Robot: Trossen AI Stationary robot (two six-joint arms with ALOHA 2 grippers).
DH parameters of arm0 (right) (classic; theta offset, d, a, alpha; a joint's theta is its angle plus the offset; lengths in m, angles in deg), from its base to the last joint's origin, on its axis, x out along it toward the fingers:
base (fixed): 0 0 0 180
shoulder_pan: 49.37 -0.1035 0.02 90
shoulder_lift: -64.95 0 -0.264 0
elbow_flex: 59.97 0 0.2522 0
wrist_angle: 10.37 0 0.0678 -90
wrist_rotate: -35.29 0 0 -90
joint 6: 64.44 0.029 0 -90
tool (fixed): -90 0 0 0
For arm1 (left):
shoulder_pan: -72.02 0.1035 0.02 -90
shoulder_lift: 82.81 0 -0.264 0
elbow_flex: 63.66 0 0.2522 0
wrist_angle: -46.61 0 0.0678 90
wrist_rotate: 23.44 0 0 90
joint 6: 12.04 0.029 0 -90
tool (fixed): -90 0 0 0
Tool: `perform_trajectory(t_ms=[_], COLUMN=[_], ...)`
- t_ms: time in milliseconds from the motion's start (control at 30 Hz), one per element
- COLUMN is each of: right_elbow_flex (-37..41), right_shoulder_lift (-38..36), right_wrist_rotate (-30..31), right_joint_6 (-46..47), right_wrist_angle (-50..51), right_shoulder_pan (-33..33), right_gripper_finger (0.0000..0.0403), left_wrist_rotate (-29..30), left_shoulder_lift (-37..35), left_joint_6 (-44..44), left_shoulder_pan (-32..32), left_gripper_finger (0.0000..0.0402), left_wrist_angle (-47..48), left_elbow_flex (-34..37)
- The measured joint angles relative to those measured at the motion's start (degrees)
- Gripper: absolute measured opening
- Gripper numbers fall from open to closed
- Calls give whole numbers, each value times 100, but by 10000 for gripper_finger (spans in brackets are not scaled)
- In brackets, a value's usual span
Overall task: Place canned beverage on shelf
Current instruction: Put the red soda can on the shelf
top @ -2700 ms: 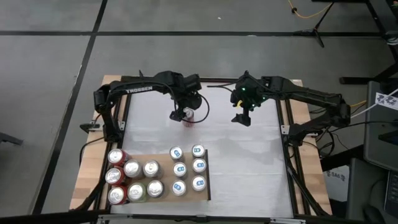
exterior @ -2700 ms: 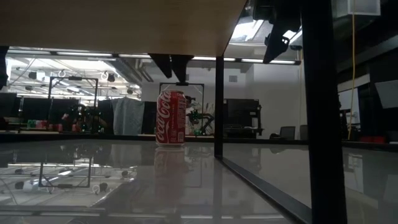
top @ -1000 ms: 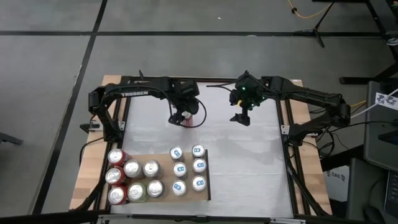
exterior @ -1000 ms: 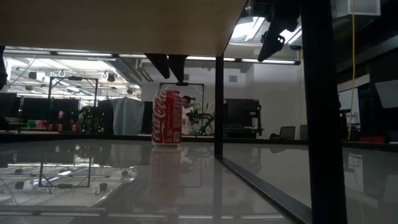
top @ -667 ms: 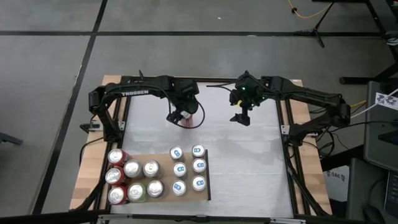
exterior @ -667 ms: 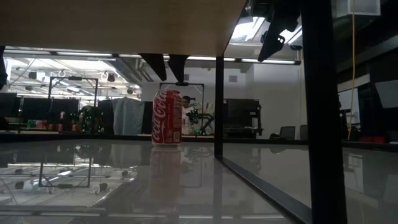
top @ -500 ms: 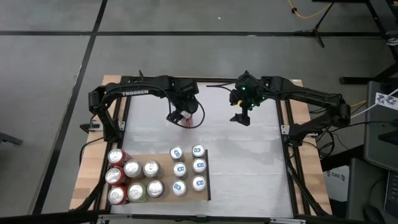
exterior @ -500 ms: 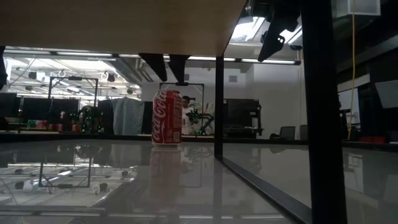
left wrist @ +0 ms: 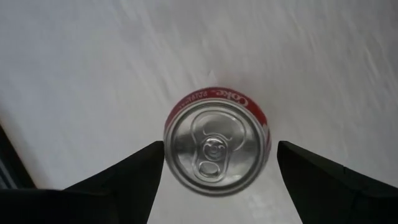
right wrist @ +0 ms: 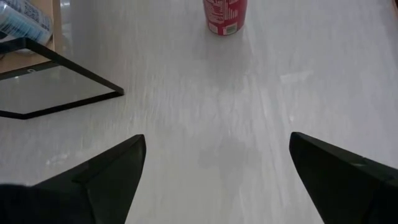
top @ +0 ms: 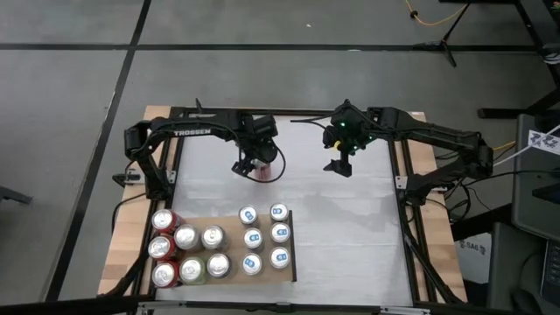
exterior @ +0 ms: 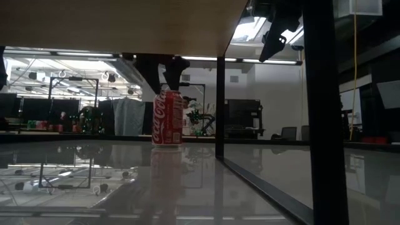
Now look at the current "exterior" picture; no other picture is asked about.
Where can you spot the grey office chair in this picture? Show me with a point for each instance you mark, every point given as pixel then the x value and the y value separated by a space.
pixel 305 132
pixel 289 132

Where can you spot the person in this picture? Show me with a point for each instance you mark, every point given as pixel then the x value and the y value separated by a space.
pixel 187 103
pixel 89 120

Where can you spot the red bins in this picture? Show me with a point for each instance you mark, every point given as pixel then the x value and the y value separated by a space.
pixel 375 140

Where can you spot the black shelf side frame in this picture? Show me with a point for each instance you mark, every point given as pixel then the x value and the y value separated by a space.
pixel 325 125

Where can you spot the black background robot arm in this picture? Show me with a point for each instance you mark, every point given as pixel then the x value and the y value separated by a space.
pixel 206 120

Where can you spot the ceiling light strip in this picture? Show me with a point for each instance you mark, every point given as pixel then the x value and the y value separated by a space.
pixel 93 54

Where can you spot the red Coca-Cola can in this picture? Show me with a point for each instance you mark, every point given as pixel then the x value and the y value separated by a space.
pixel 167 118

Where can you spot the black gantry frame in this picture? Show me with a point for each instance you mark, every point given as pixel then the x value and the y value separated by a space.
pixel 200 84
pixel 75 78

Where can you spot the grey hanging cloth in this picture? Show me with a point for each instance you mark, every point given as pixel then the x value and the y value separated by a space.
pixel 128 115

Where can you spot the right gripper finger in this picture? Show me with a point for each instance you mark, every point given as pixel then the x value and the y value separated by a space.
pixel 275 37

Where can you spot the white ceiling box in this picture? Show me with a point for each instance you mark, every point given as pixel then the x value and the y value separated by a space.
pixel 362 7

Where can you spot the black box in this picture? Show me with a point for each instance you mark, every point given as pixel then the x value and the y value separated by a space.
pixel 243 112

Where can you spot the black partition panel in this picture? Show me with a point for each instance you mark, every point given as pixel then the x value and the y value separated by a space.
pixel 148 117

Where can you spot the wooden shelf board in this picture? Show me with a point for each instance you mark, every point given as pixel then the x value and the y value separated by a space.
pixel 109 25

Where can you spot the white board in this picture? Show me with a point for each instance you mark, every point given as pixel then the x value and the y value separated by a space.
pixel 390 93

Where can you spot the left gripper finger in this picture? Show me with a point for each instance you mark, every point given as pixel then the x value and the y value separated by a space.
pixel 178 67
pixel 151 68

